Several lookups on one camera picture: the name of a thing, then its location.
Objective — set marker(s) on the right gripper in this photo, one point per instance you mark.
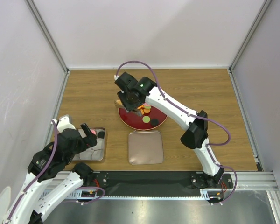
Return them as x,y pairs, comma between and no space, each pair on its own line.
122,95

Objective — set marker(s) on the green sandwich cookie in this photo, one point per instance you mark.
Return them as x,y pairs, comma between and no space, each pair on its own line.
146,119

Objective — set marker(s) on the pink green stacked cookies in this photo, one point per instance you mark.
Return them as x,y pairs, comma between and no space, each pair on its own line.
147,106

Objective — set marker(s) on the black cookie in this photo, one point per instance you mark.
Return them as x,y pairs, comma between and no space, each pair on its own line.
154,122
101,134

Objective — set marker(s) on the pink metal tin lid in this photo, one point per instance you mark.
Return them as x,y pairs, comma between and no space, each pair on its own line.
145,148

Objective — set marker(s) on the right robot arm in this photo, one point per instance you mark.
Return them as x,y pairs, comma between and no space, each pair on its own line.
194,124

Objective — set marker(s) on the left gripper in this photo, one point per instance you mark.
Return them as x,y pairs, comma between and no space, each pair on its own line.
88,141

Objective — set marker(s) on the red round tray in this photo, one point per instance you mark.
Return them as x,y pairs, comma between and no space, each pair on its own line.
134,121

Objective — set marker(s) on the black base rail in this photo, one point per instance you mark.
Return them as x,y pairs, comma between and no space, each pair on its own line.
158,183

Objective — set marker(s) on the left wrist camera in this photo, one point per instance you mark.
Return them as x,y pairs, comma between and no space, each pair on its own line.
63,123

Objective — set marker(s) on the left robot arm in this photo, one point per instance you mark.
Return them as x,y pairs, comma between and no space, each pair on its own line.
29,206

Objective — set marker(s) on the metal cookie tin box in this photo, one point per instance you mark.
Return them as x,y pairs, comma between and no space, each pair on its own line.
96,153

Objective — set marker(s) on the orange swirl cookie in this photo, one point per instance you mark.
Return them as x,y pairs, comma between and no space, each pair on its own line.
145,111

